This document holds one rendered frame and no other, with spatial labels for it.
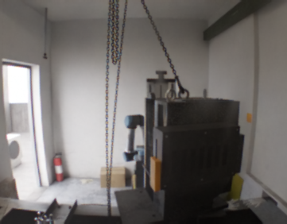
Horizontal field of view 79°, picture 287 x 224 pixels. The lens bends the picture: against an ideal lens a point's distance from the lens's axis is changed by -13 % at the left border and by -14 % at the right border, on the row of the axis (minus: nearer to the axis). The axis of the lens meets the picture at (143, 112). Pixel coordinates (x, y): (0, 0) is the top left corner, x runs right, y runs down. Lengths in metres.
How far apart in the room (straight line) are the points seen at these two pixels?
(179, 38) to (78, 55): 1.77
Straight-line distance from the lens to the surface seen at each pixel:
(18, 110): 8.47
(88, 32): 3.63
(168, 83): 2.37
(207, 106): 1.14
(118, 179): 3.42
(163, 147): 0.91
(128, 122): 2.00
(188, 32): 3.62
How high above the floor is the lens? 1.69
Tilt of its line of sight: 7 degrees down
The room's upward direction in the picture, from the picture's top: straight up
